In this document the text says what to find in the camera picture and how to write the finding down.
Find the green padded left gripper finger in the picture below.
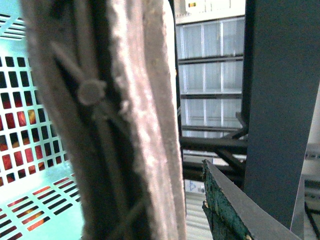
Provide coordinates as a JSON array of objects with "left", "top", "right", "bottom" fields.
[{"left": 202, "top": 160, "right": 299, "bottom": 240}]

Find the light blue plastic basket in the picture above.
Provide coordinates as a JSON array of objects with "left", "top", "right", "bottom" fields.
[{"left": 0, "top": 0, "right": 84, "bottom": 240}]

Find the black metal shelf frame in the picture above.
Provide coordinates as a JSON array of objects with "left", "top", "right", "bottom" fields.
[{"left": 242, "top": 0, "right": 320, "bottom": 228}]

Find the glass partition wall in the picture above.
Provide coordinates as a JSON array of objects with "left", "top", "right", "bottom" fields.
[{"left": 176, "top": 17, "right": 245, "bottom": 138}]

